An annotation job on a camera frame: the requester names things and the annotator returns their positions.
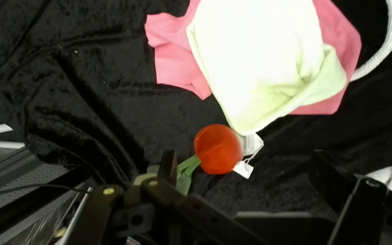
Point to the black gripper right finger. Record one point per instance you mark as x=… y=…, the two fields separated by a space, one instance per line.
x=354 y=218

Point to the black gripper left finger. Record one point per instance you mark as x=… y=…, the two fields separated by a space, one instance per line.
x=128 y=213

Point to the red plush toy green leaf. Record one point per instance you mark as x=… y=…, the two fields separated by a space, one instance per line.
x=216 y=150

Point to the pink cloth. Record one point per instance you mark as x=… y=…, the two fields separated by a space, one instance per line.
x=173 y=59

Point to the light green towel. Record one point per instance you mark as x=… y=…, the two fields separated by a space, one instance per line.
x=258 y=59

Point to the black tablecloth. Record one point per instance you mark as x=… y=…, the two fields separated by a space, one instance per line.
x=91 y=90

